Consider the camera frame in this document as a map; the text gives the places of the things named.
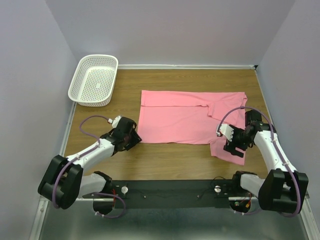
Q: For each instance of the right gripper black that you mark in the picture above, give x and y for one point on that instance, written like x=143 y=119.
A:
x=227 y=146

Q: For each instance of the white plastic laundry basket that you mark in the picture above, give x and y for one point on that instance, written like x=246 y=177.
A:
x=94 y=80

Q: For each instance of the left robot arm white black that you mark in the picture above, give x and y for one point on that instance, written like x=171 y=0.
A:
x=64 y=181

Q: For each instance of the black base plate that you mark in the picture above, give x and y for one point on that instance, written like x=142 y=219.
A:
x=217 y=193

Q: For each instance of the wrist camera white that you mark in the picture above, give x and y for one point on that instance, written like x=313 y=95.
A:
x=225 y=130
x=114 y=122

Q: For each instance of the pink t shirt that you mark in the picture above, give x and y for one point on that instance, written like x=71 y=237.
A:
x=191 y=118

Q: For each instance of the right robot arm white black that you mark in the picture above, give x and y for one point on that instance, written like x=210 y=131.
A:
x=284 y=188

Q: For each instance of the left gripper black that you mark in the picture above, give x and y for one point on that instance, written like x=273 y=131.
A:
x=136 y=139

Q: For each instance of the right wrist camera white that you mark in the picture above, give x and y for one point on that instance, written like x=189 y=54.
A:
x=225 y=130

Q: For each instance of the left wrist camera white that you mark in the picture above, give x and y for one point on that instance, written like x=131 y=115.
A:
x=114 y=122

